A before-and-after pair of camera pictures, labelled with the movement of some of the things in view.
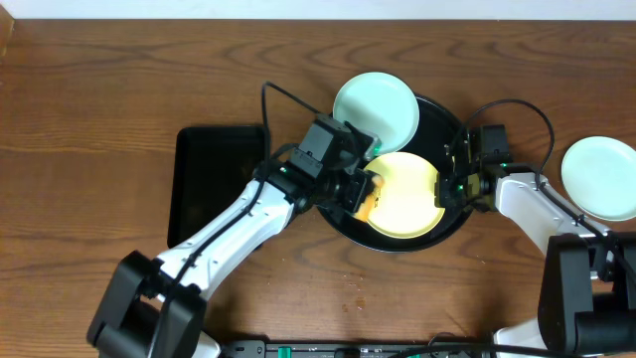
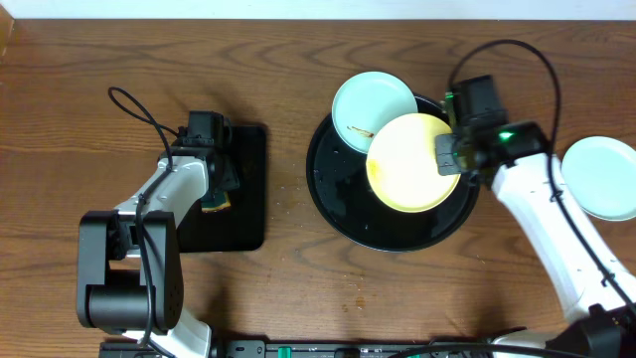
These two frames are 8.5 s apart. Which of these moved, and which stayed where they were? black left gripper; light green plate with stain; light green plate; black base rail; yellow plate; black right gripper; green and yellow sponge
Moved: green and yellow sponge; black right gripper; black left gripper; yellow plate
Stayed: light green plate; light green plate with stain; black base rail
